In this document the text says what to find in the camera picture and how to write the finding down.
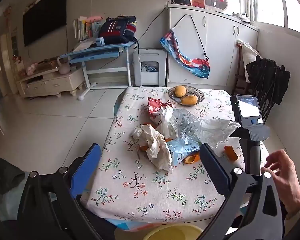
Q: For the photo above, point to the pale pink kettlebell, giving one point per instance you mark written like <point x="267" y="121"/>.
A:
<point x="64" y="67"/>

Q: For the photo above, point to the red snack bag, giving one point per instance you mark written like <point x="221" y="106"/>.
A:
<point x="153" y="106"/>

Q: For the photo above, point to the person's black trousers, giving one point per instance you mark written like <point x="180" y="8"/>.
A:
<point x="100" y="227"/>

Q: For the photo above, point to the clear plastic bag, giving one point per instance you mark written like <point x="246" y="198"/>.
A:
<point x="218" y="131"/>

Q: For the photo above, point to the small blue box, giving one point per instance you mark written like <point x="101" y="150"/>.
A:
<point x="100" y="41"/>

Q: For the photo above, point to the clear plastic bottle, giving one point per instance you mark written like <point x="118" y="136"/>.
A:
<point x="187" y="127"/>

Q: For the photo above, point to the white plastic bag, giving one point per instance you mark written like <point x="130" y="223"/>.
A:
<point x="166" y="122"/>

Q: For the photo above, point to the short orange peel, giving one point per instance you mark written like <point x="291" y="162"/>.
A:
<point x="231" y="153"/>

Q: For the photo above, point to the blue study desk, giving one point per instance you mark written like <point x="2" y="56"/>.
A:
<point x="95" y="52"/>

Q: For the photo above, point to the row of books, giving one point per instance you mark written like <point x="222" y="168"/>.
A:
<point x="83" y="30"/>

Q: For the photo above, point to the window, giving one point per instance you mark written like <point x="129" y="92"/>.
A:
<point x="270" y="7"/>

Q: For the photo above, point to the large white paper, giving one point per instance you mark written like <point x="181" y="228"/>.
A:
<point x="157" y="147"/>

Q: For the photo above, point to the orange blue box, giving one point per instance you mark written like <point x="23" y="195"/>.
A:
<point x="198" y="0"/>

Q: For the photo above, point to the yellow plastic basin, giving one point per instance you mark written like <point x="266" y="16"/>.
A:
<point x="170" y="233"/>

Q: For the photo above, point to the round yellow mango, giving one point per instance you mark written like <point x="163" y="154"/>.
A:
<point x="180" y="91"/>

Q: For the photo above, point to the dark striped backpack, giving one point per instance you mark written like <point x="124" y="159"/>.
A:
<point x="115" y="30"/>

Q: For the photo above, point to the dark jacket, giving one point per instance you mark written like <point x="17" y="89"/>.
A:
<point x="2" y="175"/>

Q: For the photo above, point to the wooden chair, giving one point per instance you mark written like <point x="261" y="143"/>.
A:
<point x="239" y="75"/>

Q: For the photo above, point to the person's right hand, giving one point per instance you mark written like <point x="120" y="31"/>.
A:
<point x="287" y="177"/>

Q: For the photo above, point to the white cabinet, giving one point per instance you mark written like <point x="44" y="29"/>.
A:
<point x="220" y="37"/>

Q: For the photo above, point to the long yellow mango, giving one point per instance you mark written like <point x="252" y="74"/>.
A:
<point x="189" y="100"/>

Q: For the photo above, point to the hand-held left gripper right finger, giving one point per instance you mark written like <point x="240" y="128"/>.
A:
<point x="213" y="172"/>

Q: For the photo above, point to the woven fruit basket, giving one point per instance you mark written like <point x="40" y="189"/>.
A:
<point x="198" y="97"/>

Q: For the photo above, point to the pink plush toy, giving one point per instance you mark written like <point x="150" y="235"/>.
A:
<point x="94" y="18"/>

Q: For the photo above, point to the white papers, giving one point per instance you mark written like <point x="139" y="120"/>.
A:
<point x="83" y="45"/>

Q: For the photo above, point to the black folding chairs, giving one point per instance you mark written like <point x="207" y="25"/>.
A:
<point x="267" y="80"/>

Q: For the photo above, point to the curled orange peel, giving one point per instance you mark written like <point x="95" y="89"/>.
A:
<point x="192" y="159"/>

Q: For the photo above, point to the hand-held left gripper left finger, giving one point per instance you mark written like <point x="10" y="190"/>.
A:
<point x="86" y="170"/>

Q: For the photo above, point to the light blue cushion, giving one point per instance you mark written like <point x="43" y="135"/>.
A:
<point x="7" y="205"/>

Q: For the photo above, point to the blue white drink carton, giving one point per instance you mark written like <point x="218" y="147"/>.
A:
<point x="180" y="152"/>

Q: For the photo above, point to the floral tablecloth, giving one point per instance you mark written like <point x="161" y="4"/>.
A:
<point x="140" y="192"/>

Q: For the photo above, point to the black wall television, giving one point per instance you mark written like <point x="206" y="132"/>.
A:
<point x="45" y="15"/>

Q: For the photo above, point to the white shoes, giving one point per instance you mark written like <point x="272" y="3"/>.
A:
<point x="241" y="16"/>

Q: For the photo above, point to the white air purifier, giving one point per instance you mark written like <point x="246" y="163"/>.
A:
<point x="150" y="55"/>

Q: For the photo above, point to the white cloth bag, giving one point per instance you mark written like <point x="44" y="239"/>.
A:
<point x="248" y="55"/>

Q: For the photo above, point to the cream television stand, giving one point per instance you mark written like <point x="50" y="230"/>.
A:
<point x="50" y="83"/>

